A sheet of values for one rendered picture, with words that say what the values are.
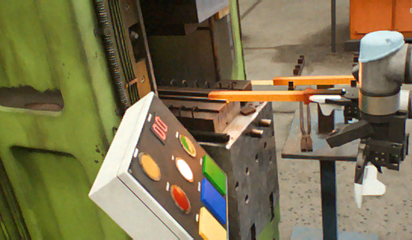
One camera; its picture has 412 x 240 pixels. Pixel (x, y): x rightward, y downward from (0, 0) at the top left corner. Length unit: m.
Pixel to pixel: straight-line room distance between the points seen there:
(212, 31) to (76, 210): 0.76
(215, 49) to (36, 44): 0.67
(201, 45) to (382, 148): 0.90
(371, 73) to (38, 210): 1.10
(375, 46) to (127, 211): 0.53
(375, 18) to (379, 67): 4.01
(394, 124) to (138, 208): 0.52
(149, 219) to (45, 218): 0.87
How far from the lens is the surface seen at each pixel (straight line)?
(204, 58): 1.72
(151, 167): 0.80
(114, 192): 0.76
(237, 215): 1.48
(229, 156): 1.36
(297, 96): 1.35
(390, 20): 4.93
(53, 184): 1.51
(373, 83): 0.93
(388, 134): 0.99
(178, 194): 0.83
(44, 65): 1.29
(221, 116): 1.42
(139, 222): 0.78
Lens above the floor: 1.56
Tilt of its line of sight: 25 degrees down
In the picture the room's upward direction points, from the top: 9 degrees counter-clockwise
